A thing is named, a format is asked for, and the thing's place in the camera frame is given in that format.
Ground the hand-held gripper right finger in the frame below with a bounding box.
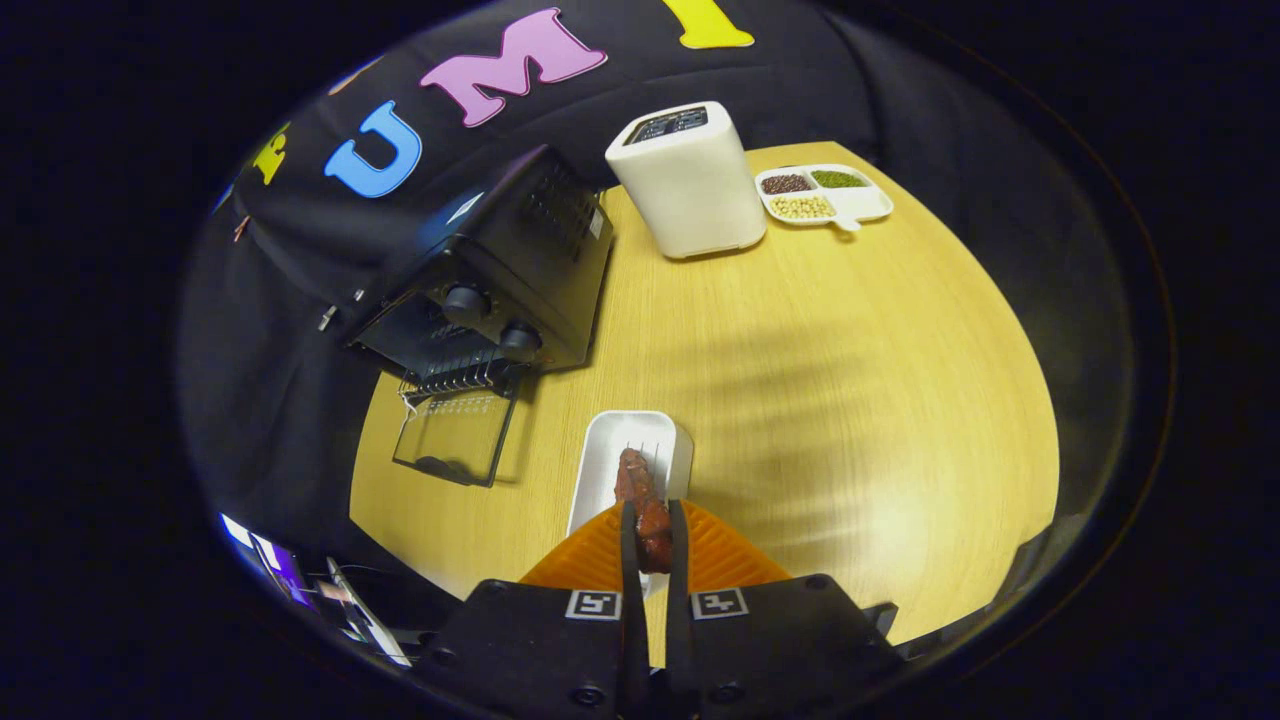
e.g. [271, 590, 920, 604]
[668, 498, 906, 720]

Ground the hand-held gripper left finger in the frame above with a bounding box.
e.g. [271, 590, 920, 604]
[415, 500, 651, 720]

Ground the reddish brown meat piece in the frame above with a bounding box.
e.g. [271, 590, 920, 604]
[613, 448, 673, 574]

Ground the black toaster oven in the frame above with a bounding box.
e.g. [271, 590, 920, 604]
[345, 145, 615, 488]

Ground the white pop-up toaster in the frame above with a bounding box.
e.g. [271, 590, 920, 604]
[605, 101, 768, 260]

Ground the white rectangular tray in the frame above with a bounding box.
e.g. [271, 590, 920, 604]
[567, 410, 694, 601]

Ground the white divided plate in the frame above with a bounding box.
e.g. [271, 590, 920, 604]
[754, 164, 894, 233]

